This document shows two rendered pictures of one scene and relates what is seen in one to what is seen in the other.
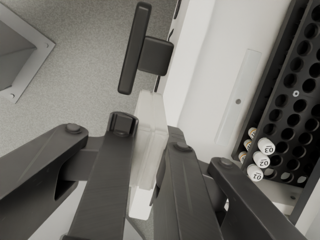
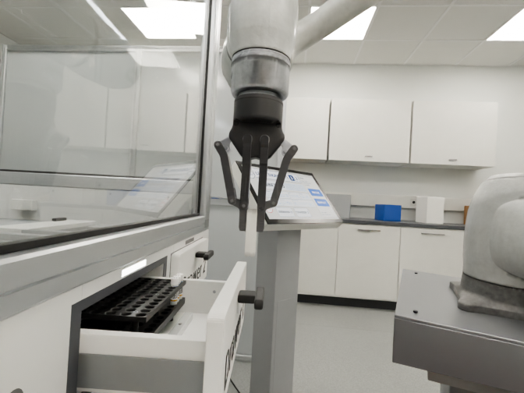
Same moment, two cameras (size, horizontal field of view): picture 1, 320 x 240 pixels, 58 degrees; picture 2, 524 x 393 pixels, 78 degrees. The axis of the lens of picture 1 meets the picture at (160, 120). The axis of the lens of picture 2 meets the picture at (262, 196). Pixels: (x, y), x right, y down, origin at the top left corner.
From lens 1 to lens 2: 0.44 m
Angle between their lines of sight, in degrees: 72
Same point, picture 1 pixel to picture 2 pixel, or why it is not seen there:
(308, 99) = (148, 293)
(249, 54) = not seen: hidden behind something
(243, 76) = (178, 331)
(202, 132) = (201, 321)
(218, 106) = (191, 329)
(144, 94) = (253, 247)
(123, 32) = not seen: outside the picture
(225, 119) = (187, 319)
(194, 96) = not seen: hidden behind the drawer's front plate
